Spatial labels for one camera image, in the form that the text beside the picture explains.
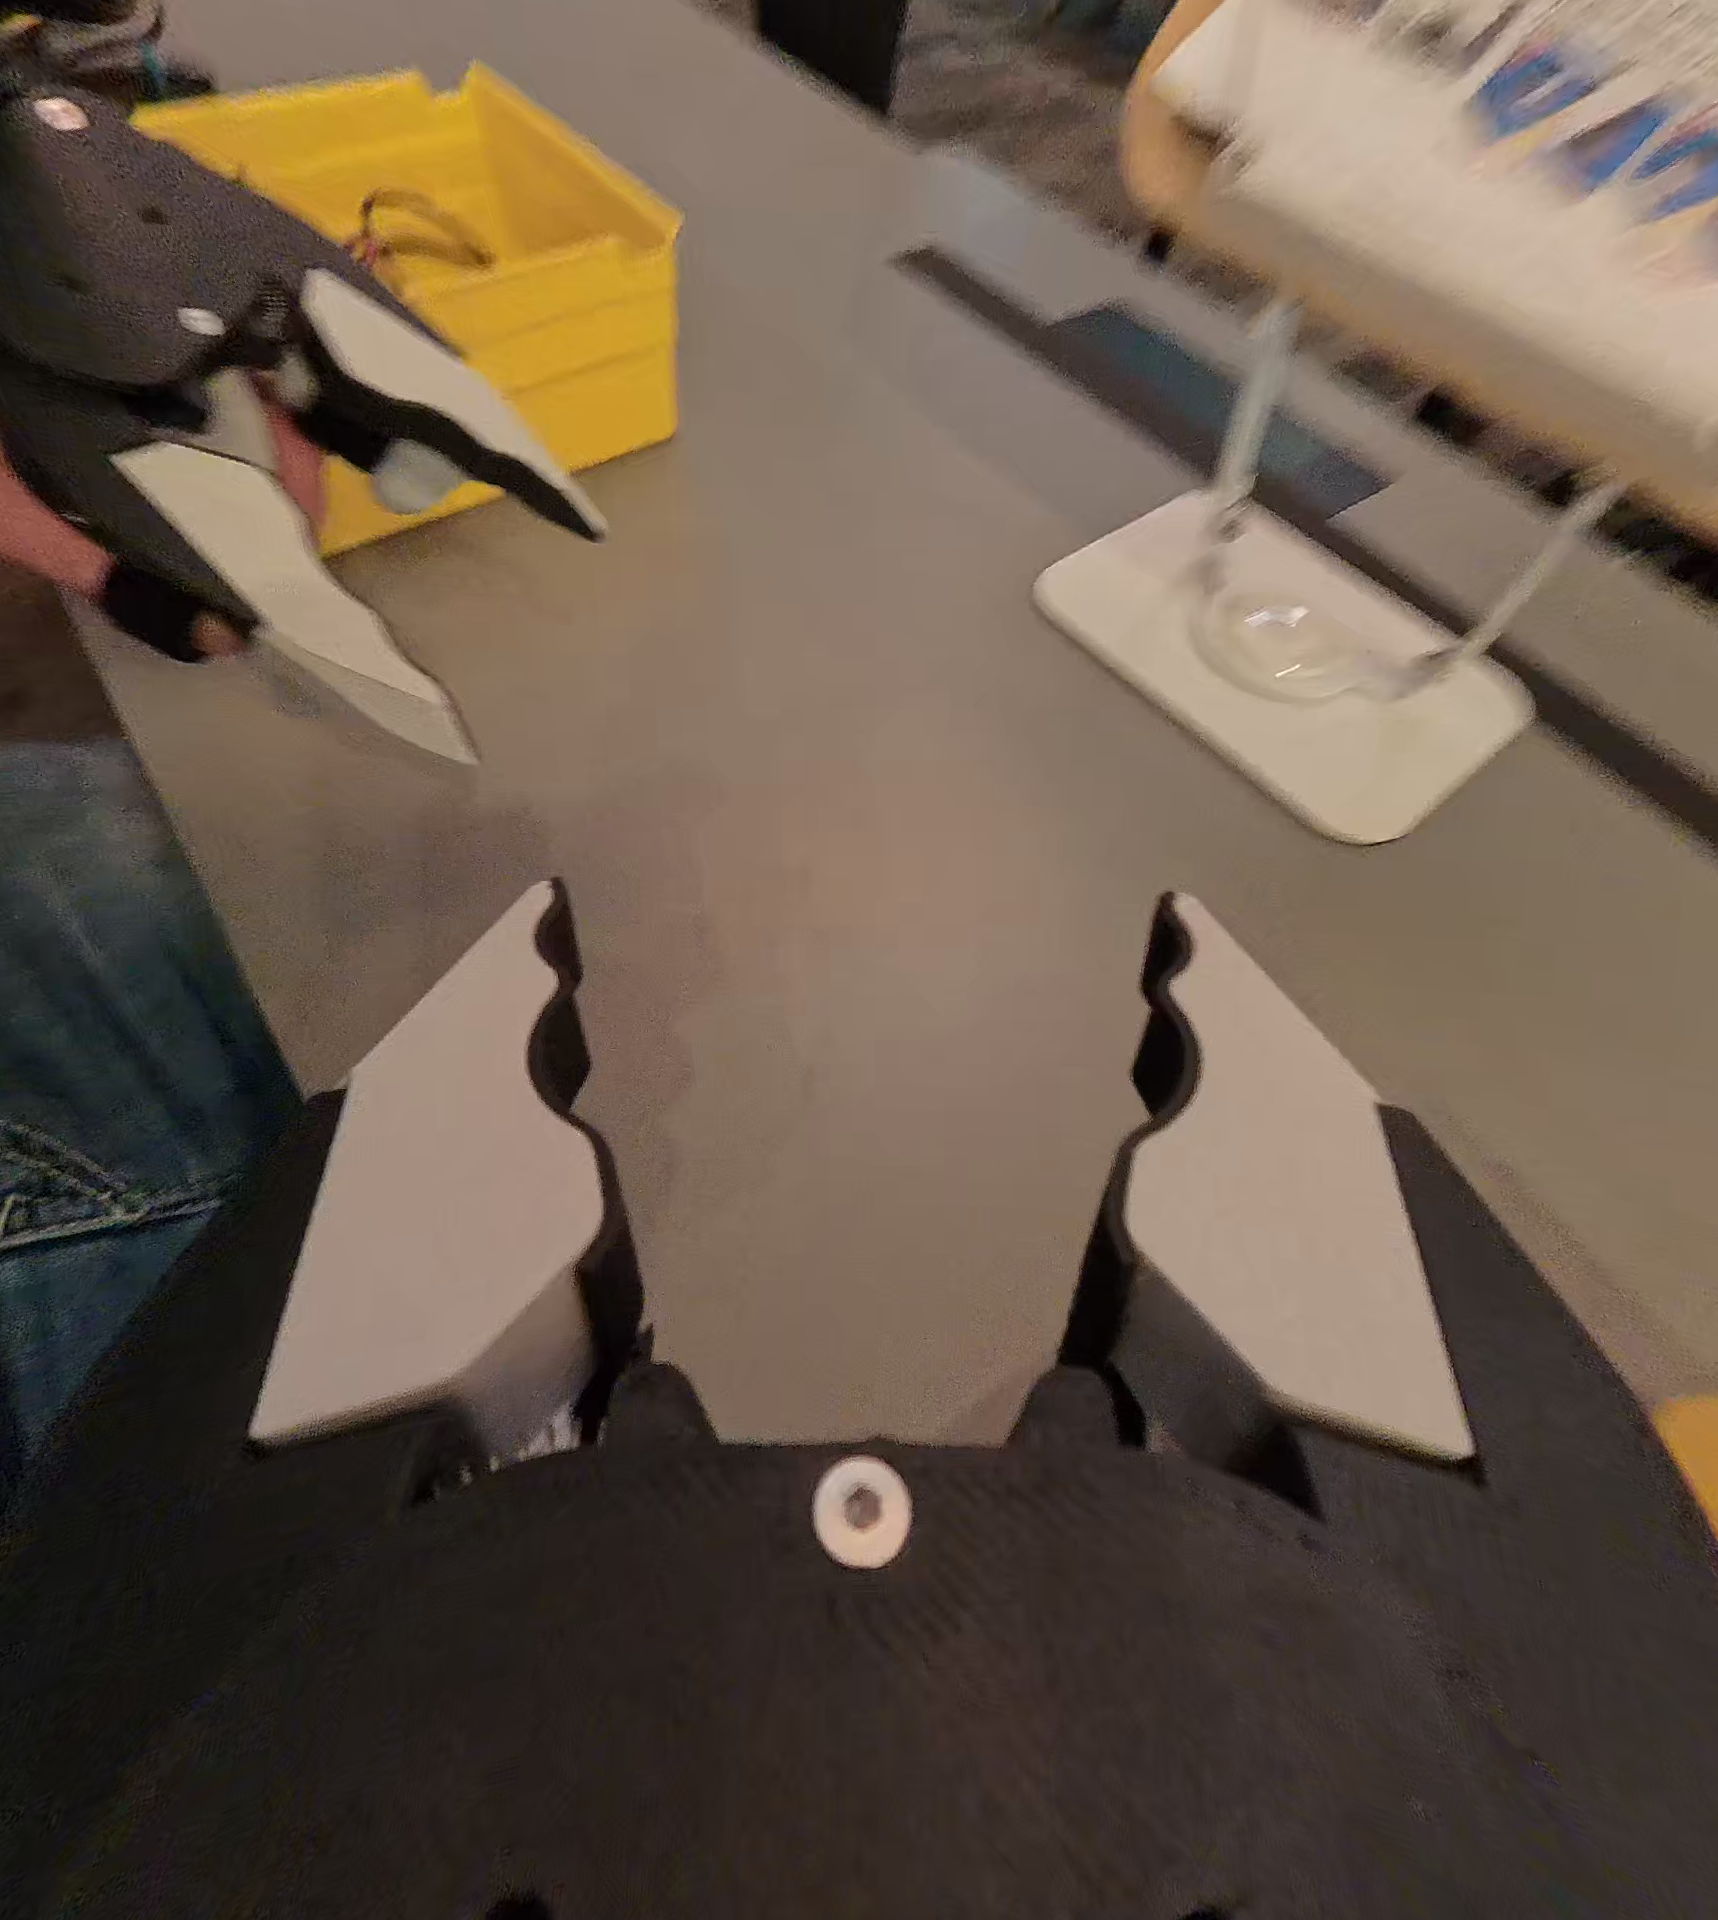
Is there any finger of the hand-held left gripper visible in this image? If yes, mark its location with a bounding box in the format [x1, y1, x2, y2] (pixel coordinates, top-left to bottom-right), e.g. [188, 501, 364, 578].
[292, 270, 609, 544]
[109, 440, 483, 770]

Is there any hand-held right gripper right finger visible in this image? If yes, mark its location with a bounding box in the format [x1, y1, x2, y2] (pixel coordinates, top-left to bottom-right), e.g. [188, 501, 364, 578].
[1058, 890, 1478, 1468]

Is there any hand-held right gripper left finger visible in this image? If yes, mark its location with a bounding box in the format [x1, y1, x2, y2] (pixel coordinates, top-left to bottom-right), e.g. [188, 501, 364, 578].
[245, 880, 649, 1460]

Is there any yellow bin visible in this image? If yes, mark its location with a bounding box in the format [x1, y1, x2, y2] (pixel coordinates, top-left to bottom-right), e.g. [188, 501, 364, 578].
[129, 59, 685, 560]

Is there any person's leg in jeans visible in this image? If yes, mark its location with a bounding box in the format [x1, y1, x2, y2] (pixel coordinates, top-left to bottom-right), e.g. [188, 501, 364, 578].
[0, 741, 302, 1488]

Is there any white document stand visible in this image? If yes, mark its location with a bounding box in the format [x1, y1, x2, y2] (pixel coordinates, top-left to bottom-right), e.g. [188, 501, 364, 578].
[1031, 151, 1718, 848]

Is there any black office chair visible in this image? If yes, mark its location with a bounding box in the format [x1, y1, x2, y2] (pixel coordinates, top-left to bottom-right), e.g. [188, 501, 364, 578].
[753, 0, 910, 119]

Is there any wooden board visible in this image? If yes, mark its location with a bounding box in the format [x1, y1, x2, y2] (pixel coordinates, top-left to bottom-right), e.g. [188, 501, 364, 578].
[1119, 0, 1718, 589]

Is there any printed instruction sheet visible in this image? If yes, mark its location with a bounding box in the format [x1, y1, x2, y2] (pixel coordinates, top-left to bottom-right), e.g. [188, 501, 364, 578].
[1218, 0, 1718, 453]

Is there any dark red cable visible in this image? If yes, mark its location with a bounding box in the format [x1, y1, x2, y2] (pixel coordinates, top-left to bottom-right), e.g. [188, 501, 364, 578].
[351, 187, 501, 274]

